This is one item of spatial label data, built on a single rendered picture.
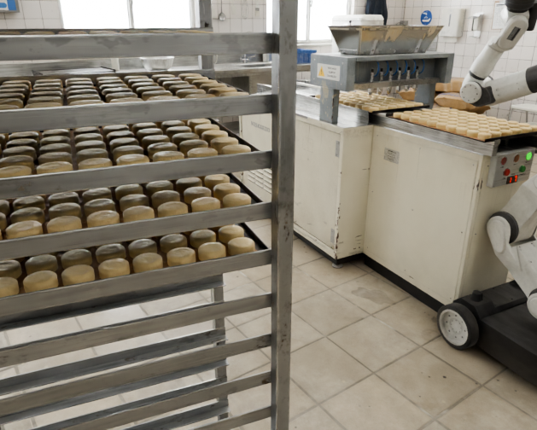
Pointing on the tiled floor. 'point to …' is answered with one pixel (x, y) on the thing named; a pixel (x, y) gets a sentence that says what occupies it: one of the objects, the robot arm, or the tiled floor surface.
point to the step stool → (534, 112)
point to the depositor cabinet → (321, 180)
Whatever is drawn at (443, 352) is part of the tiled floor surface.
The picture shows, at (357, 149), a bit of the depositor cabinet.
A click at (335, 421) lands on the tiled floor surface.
